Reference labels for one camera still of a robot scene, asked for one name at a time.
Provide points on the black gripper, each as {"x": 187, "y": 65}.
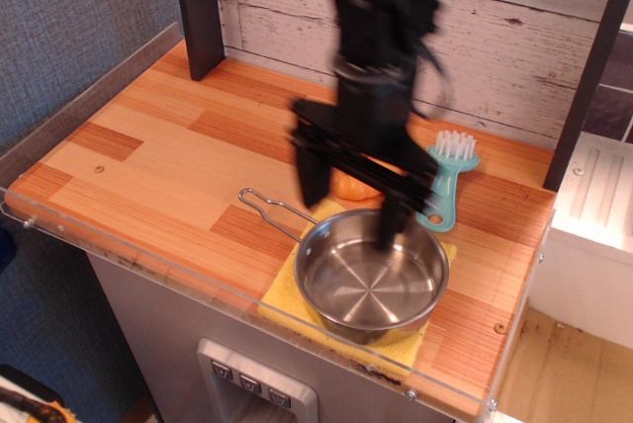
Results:
{"x": 365, "y": 135}

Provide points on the orange object bottom left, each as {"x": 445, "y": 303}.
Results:
{"x": 50, "y": 413}

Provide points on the teal scrub brush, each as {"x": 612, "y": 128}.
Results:
{"x": 455, "y": 153}

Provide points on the white drawer unit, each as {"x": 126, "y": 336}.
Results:
{"x": 584, "y": 272}

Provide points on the dark shelf post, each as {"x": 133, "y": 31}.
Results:
{"x": 599, "y": 53}
{"x": 203, "y": 36}

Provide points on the yellow cloth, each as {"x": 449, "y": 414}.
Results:
{"x": 283, "y": 305}

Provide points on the grey metal cabinet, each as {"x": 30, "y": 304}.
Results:
{"x": 163, "y": 327}

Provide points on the silver control panel with buttons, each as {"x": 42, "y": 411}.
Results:
{"x": 244, "y": 390}

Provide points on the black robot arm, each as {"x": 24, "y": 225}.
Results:
{"x": 382, "y": 38}

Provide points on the dark left shelf post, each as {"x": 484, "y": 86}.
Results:
{"x": 203, "y": 36}

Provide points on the dark right shelf post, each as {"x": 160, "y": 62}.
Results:
{"x": 599, "y": 53}

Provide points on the clear acrylic front guard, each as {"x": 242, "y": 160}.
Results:
{"x": 458, "y": 368}

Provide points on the stainless steel pot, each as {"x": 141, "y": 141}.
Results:
{"x": 360, "y": 291}

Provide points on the orange plastic croissant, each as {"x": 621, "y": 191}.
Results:
{"x": 348, "y": 188}

